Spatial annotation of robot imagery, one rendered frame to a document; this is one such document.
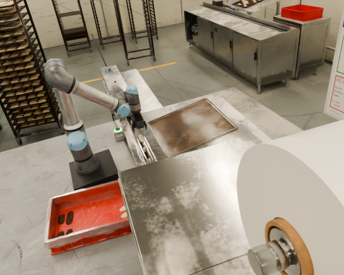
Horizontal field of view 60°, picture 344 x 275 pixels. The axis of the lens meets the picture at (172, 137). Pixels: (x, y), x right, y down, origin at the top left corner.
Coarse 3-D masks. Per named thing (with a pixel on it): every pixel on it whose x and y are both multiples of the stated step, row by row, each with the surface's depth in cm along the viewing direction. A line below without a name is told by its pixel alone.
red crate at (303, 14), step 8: (288, 8) 472; (296, 8) 478; (304, 8) 470; (312, 8) 455; (320, 8) 442; (288, 16) 458; (296, 16) 443; (304, 16) 431; (312, 16) 436; (320, 16) 441
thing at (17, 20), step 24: (24, 0) 357; (0, 24) 356; (24, 24) 327; (0, 48) 351; (24, 48) 339; (0, 72) 348; (24, 72) 363; (24, 96) 379; (48, 96) 372; (24, 120) 390; (48, 120) 400
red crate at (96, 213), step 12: (84, 204) 171; (96, 204) 170; (108, 204) 169; (120, 204) 168; (84, 216) 163; (96, 216) 162; (108, 216) 161; (120, 216) 160; (60, 228) 157; (72, 228) 157; (84, 228) 156; (84, 240) 145; (96, 240) 147; (60, 252) 144
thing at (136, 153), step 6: (120, 120) 243; (126, 120) 242; (126, 126) 234; (126, 132) 226; (126, 138) 219; (132, 138) 218; (132, 144) 211; (132, 150) 205; (138, 150) 204; (138, 156) 198; (138, 162) 192; (144, 162) 192
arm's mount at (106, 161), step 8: (104, 152) 198; (104, 160) 191; (112, 160) 190; (72, 168) 189; (104, 168) 185; (112, 168) 184; (72, 176) 183; (80, 176) 182; (88, 176) 181; (96, 176) 180; (104, 176) 178; (112, 176) 179; (80, 184) 176; (88, 184) 176; (96, 184) 178
